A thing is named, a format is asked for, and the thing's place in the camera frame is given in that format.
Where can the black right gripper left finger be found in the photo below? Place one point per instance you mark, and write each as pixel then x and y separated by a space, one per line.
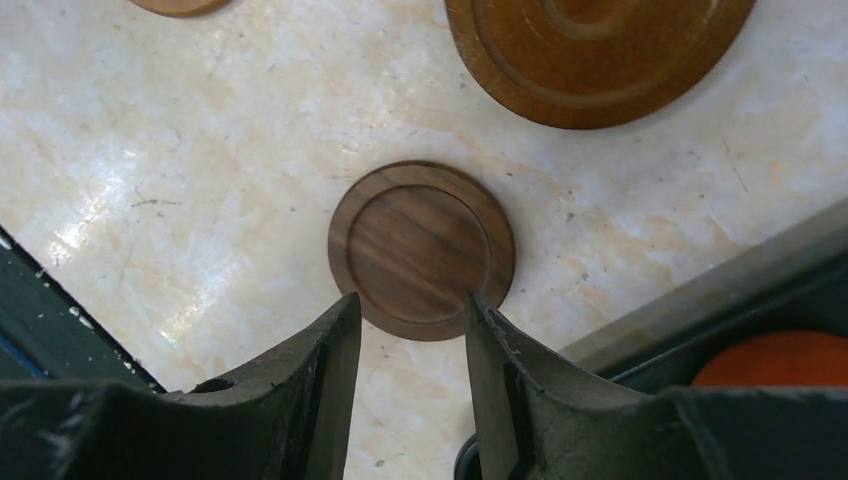
pixel 286 414

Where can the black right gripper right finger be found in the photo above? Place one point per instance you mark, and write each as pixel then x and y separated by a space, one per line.
pixel 539 416

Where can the dark walnut wood coaster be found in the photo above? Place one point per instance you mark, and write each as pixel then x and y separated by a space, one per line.
pixel 413 239

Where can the brown ridged coaster front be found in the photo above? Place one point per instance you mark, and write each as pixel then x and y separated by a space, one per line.
pixel 583 65

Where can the light wood coaster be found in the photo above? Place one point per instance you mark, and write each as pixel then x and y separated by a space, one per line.
pixel 181 8

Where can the orange glass cup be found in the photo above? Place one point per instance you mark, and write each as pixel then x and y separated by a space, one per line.
pixel 787 358

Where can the black serving tray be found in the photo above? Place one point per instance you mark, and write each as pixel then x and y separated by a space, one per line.
pixel 813 301

